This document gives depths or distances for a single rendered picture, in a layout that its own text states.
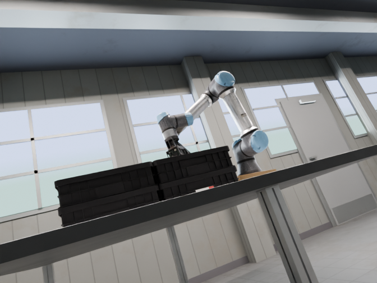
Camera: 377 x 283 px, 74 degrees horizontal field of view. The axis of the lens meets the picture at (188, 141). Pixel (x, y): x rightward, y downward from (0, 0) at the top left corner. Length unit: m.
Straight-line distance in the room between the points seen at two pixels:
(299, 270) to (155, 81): 3.33
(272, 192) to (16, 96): 3.29
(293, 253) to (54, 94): 3.28
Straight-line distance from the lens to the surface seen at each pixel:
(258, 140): 1.48
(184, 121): 1.35
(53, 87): 3.72
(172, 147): 1.24
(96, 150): 3.25
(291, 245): 0.93
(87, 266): 3.06
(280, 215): 0.92
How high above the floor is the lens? 0.62
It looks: 18 degrees up
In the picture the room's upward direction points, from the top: 18 degrees counter-clockwise
